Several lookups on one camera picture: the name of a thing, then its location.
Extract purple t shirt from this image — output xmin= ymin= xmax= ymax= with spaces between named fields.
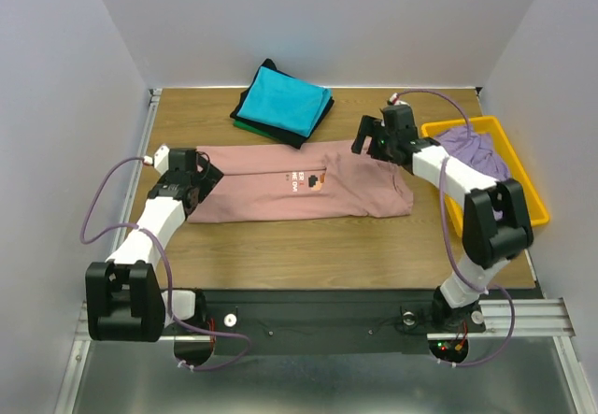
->
xmin=434 ymin=123 xmax=511 ymax=221

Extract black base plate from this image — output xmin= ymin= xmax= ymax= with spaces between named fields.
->
xmin=158 ymin=287 xmax=487 ymax=359

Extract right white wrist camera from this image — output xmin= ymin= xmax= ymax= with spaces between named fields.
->
xmin=387 ymin=93 xmax=409 ymax=107

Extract folded green t shirt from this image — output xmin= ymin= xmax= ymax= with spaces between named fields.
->
xmin=233 ymin=120 xmax=277 ymax=141

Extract yellow plastic tray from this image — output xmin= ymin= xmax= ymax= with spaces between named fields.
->
xmin=420 ymin=116 xmax=549 ymax=238

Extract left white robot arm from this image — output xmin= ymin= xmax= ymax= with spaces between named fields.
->
xmin=85 ymin=145 xmax=223 ymax=342

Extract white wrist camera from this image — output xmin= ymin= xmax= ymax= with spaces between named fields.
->
xmin=142 ymin=144 xmax=170 ymax=175
xmin=387 ymin=93 xmax=409 ymax=107

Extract pink t shirt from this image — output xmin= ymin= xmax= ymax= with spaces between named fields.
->
xmin=188 ymin=140 xmax=414 ymax=223

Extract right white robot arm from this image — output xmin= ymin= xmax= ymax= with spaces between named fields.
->
xmin=351 ymin=105 xmax=534 ymax=330

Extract left aluminium rail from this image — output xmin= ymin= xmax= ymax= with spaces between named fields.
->
xmin=103 ymin=87 xmax=164 ymax=289

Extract folded cyan t shirt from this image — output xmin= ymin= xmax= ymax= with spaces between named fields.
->
xmin=237 ymin=65 xmax=332 ymax=137

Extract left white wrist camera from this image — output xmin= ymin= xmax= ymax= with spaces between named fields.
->
xmin=142 ymin=144 xmax=170 ymax=175

